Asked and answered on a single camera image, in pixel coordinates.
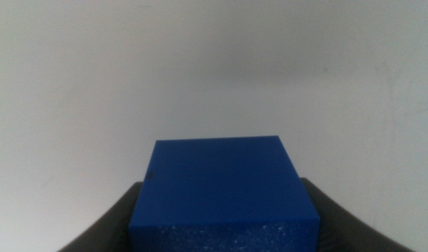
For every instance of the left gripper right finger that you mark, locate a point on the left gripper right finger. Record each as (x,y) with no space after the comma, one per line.
(353,227)

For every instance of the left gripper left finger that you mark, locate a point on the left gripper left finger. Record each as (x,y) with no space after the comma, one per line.
(108,227)

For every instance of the blue cube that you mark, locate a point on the blue cube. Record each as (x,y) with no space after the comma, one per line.
(224,196)

